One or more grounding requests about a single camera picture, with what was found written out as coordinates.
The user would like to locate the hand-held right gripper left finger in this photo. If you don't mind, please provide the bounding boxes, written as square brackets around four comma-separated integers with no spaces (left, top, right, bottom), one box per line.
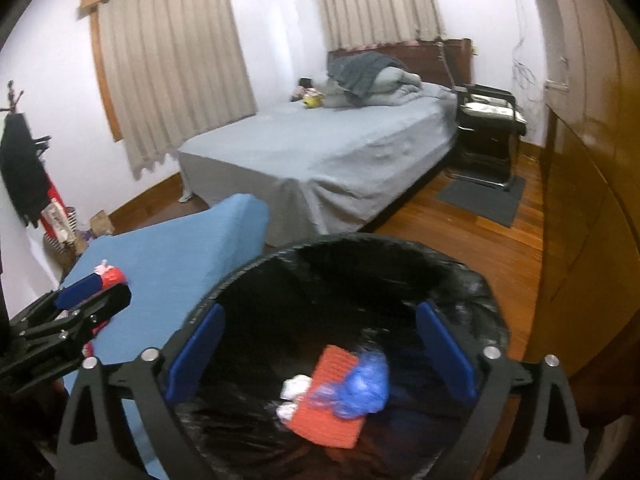
[55,302,228,480]

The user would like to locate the thin metal pole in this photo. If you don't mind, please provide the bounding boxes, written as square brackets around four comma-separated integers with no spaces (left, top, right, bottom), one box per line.
[437,37,458,91]

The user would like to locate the white wall cables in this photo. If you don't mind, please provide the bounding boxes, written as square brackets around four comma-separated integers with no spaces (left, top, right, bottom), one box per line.
[502,0,538,106]

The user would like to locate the brown wooden wardrobe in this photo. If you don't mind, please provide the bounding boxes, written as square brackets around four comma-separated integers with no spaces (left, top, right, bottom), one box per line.
[525,0,640,376]

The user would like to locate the orange foam net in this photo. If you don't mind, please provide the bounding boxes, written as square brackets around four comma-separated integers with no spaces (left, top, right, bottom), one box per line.
[287,345,366,450]

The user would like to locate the grey folded duvet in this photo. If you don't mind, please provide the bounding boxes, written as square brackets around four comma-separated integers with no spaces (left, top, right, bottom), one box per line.
[324,67,426,108]

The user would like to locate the red plastic wrapper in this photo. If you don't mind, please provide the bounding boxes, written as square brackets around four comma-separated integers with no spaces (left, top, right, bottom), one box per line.
[82,259,127,357]

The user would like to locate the wide beige curtain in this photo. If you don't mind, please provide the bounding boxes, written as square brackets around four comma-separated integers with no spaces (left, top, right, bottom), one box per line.
[97,0,258,181]

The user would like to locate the brown cardboard box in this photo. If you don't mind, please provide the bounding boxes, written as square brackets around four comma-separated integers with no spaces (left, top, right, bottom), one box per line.
[44,234,90,273]

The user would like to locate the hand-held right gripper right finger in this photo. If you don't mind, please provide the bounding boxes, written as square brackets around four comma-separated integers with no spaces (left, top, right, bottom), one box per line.
[415,301,588,480]

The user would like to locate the red and white bag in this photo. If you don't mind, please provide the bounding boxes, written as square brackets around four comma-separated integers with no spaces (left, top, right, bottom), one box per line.
[40,170,71,246]

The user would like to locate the blue cloth covered platform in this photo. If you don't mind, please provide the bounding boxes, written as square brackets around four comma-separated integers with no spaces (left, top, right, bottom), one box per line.
[60,194,271,480]

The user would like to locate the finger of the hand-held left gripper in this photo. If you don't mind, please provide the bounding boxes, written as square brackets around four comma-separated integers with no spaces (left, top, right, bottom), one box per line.
[15,284,133,361]
[7,271,107,333]

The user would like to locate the wooden headboard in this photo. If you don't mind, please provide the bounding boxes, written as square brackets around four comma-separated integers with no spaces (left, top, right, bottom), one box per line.
[327,37,473,96]

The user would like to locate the wooden coat stand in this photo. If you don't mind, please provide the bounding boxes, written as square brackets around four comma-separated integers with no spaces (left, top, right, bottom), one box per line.
[5,80,26,111]

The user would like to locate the grey sheeted bed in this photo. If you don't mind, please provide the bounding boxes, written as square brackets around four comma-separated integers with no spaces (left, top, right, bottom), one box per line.
[177,80,461,248]

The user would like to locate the black lined trash bin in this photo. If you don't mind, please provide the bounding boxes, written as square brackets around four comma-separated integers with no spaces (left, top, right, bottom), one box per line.
[172,234,511,480]

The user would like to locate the brown paper bag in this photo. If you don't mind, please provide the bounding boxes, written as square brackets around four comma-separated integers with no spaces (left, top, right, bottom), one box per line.
[90,210,115,237]

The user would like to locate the dark grey blanket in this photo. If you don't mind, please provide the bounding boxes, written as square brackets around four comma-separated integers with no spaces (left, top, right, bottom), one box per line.
[330,52,408,98]

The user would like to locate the white tissue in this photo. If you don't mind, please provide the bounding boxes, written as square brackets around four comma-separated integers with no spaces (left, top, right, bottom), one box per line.
[276,374,313,421]

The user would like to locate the black hanging coat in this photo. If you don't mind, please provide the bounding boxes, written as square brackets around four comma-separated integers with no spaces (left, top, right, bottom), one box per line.
[0,112,51,226]

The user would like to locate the dark wooden nightstand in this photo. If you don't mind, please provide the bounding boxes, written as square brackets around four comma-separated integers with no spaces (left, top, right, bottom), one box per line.
[460,127,511,171]

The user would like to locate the blue plastic bag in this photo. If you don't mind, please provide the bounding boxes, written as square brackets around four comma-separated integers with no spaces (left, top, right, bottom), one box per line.
[310,351,391,420]

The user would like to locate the black metal chair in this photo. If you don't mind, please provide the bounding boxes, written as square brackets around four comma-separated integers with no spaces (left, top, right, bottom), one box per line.
[445,82,528,192]

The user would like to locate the narrow beige curtain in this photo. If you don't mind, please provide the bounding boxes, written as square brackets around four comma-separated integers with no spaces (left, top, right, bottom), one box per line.
[312,0,446,51]

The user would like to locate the grey floor mat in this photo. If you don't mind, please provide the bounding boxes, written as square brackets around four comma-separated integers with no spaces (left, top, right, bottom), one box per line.
[437,175,527,228]

